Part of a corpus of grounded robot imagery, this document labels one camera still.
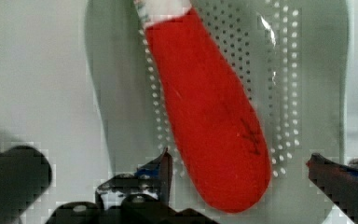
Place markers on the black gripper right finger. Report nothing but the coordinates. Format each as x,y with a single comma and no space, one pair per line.
338,182

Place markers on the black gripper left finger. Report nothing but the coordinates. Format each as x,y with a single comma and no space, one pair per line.
141,197

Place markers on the red plush ketchup bottle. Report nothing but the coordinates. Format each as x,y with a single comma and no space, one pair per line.
214,126

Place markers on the green plastic strainer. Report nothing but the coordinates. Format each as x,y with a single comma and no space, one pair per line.
291,59

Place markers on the dark grey cup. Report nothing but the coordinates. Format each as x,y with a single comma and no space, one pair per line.
25,174

